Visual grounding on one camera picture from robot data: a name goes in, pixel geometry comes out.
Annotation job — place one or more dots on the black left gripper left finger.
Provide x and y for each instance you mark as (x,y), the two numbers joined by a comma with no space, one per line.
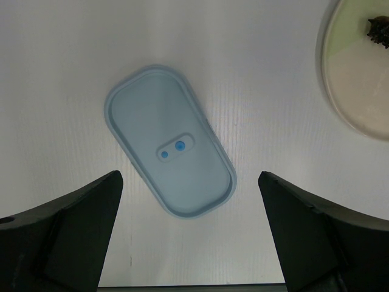
(61,245)

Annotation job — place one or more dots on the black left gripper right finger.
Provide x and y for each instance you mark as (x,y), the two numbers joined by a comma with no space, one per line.
(321,245)

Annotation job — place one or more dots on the blue lunch box lid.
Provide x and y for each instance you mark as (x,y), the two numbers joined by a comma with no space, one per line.
(156,118)

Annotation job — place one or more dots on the round cream plate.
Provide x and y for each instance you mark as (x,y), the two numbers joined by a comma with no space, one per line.
(355,69)

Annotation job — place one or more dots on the black sea cucumber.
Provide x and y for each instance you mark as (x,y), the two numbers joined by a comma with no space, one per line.
(378,32)

